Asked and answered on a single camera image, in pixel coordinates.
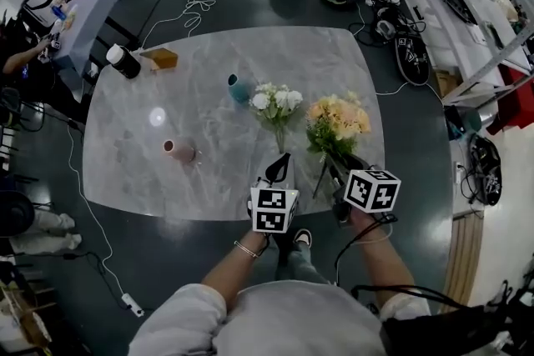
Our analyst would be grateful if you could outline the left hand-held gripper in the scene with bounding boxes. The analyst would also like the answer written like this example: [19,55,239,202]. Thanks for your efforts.
[248,153,301,235]

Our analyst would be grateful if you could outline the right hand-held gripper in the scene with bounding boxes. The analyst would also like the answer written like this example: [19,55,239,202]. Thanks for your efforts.
[327,153,402,229]

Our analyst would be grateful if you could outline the peach flowers bouquet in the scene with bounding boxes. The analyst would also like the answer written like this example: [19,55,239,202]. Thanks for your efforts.
[305,90,372,199]

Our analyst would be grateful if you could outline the white flowers bouquet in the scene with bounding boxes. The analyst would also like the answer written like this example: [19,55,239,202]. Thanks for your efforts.
[249,82,305,155]

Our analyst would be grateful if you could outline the blue ribbed vase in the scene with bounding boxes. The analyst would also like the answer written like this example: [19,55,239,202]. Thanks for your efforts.
[227,73,254,105]

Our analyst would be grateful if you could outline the pink ceramic vase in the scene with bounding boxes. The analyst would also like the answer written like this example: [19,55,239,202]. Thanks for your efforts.
[162,137,197,164]

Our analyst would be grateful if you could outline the person's right forearm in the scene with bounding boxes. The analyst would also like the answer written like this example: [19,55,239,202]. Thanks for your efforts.
[350,212,418,301]

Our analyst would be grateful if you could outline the person's left forearm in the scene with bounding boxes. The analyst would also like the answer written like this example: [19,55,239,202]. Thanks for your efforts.
[199,228,272,301]

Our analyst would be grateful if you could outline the white marble table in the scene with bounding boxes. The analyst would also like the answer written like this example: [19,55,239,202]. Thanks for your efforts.
[82,26,387,222]

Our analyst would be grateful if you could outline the amber wooden box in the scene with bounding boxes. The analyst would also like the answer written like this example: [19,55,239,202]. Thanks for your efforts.
[139,47,179,74]

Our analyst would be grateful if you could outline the person's white black sneaker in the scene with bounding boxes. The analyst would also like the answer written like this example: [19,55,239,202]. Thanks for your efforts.
[293,228,313,249]

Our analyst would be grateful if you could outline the person's blue jeans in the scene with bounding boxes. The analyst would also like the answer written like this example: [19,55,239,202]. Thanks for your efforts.
[273,241,333,285]

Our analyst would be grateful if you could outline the black oval printed board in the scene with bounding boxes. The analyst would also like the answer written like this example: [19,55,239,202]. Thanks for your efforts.
[394,36,431,87]

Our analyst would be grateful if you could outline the black printed bag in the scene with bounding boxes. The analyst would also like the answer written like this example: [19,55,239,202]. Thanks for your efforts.
[468,133,504,208]

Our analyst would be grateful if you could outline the person's white top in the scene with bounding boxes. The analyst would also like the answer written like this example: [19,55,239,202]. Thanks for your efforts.
[127,278,433,356]

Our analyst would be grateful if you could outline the wooden slat panel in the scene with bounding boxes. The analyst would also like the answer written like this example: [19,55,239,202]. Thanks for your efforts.
[441,212,486,313]

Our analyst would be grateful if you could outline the white black headset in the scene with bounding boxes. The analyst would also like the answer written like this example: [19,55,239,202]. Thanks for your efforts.
[373,8,402,43]

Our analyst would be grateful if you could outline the white shelving rack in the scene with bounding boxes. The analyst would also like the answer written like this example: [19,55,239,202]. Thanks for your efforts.
[387,0,534,105]

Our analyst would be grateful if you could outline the black bottle with white lid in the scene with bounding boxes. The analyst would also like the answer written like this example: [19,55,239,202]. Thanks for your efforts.
[105,43,142,80]

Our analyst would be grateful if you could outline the white power strip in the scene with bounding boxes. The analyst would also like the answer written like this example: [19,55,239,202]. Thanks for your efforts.
[120,292,146,318]

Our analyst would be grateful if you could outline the table with blue cloth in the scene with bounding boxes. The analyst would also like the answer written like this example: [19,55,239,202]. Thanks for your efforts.
[49,0,128,72]

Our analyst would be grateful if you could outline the black round floor fan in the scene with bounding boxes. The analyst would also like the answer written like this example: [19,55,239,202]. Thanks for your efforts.
[0,189,37,239]

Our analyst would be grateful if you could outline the black wrist cord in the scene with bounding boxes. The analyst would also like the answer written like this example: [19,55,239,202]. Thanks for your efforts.
[345,212,397,245]

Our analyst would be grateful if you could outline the thin gold bracelet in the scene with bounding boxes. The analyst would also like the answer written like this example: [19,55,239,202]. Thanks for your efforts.
[233,239,259,259]

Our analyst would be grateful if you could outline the white floor cable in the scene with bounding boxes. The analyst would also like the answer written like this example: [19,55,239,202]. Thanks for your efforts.
[375,81,444,102]

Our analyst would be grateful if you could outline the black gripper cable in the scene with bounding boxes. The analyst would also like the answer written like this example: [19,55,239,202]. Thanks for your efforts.
[333,228,485,309]

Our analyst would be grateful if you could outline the white looped cable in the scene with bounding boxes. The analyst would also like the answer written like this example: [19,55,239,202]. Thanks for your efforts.
[137,0,218,51]

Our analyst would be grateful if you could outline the white power strip cable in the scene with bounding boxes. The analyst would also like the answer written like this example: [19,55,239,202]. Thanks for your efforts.
[66,124,130,297]

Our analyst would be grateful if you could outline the black floor cable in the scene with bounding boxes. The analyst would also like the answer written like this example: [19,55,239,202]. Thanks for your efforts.
[62,249,145,312]

